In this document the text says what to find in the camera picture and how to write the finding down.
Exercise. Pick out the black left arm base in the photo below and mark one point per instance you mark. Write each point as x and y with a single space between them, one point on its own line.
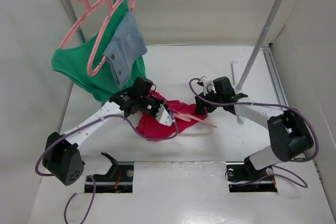
118 179

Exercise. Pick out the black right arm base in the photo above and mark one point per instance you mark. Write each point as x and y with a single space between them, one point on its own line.
242 177

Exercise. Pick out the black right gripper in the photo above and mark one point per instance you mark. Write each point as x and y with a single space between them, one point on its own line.
199 108

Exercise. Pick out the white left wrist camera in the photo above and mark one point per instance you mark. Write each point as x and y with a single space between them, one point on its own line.
164 116

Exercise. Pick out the red t shirt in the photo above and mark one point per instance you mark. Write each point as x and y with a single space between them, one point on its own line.
151 128

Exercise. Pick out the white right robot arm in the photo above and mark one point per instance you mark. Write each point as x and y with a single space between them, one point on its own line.
290 133

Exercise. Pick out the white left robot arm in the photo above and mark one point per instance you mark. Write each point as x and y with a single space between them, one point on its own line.
63 158

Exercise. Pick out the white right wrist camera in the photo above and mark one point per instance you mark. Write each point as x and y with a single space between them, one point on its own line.
207 85

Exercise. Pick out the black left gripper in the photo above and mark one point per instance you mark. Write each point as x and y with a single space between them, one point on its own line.
158 102

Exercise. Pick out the blue denim garment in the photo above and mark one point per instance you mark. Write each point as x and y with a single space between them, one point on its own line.
125 52

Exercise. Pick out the green garment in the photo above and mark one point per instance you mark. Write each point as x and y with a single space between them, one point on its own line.
88 69

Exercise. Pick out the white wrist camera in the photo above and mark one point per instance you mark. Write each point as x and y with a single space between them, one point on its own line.
207 85
164 116

